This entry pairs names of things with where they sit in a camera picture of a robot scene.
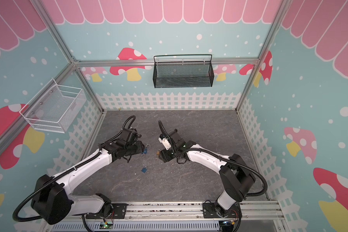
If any large blue padlock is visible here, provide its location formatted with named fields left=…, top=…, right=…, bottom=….
left=142, top=144, right=151, bottom=154

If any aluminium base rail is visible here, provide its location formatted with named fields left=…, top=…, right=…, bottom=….
left=107, top=201, right=284, bottom=221

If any small blue padlock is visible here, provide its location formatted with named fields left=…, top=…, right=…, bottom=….
left=141, top=166, right=148, bottom=173

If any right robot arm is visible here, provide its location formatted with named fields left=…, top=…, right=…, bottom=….
left=159, top=130, right=268, bottom=218

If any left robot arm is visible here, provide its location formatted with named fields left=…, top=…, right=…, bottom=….
left=13, top=129, right=145, bottom=225

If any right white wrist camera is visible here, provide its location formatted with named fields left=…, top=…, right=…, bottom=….
left=159, top=136, right=172, bottom=150

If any black mesh wall basket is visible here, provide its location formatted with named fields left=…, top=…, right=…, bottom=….
left=153, top=54, right=215, bottom=88

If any white mesh wall basket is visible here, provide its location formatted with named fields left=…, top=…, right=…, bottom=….
left=19, top=79, right=87, bottom=133

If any white vented cable duct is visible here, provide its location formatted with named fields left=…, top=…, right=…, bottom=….
left=50, top=221, right=221, bottom=232

